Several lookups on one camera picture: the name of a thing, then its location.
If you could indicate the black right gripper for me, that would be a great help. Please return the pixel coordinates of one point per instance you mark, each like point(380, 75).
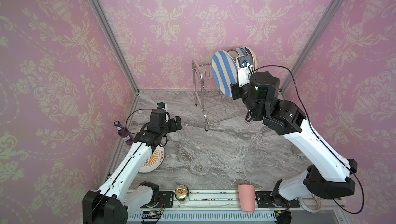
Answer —
point(236, 91)

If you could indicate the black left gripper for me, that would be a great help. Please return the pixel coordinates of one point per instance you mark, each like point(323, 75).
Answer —
point(178, 122)

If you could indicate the blue cream striped plate front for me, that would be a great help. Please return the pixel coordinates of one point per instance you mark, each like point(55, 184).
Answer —
point(224, 71)

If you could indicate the blue cream striped plate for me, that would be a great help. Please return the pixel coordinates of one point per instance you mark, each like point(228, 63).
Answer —
point(224, 71)
point(237, 52)

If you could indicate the plain cream plate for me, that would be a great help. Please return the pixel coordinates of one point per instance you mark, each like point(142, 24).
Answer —
point(252, 54)

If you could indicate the orange sunburst plate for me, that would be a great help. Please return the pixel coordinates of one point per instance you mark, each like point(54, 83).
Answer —
point(155, 160)

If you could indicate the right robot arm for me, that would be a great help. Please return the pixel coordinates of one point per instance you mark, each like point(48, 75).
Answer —
point(329, 175)

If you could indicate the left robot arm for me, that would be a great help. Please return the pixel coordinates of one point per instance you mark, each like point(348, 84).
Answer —
point(112, 203)

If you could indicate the purple bottle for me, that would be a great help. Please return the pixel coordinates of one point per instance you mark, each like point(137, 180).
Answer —
point(124, 133)

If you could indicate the green can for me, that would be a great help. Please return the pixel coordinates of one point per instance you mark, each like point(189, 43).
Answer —
point(182, 194)

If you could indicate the pink cup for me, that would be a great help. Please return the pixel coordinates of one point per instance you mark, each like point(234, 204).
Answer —
point(246, 195)

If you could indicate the tape roll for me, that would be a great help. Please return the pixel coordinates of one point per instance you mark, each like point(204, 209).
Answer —
point(310, 203)

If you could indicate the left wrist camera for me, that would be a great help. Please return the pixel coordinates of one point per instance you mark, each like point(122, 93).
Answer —
point(162, 105)

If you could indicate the chrome wire dish rack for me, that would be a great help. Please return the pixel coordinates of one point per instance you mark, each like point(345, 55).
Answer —
point(215, 106)

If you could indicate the aluminium corner post right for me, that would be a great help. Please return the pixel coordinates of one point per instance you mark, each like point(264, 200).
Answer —
point(327, 16)

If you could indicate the aluminium corner post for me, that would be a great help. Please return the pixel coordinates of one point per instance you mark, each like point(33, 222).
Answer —
point(327, 16)
point(106, 28)

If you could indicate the aluminium corner post left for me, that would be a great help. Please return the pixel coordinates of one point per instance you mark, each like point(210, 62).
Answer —
point(106, 28)

